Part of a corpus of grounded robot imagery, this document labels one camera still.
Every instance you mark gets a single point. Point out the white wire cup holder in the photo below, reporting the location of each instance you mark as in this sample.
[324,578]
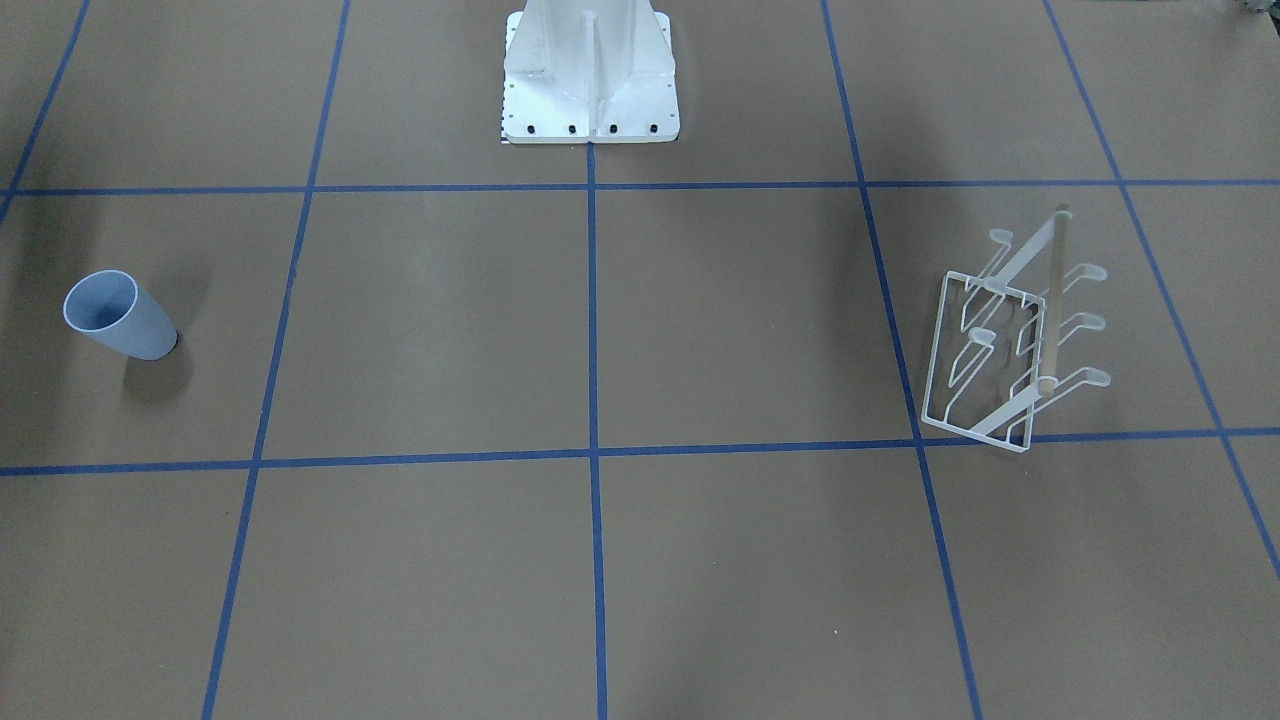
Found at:
[999,336]

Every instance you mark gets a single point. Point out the light blue plastic cup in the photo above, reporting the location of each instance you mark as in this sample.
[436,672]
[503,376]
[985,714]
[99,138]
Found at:
[112,308]

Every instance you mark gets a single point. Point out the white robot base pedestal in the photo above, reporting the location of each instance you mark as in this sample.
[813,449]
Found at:
[589,72]

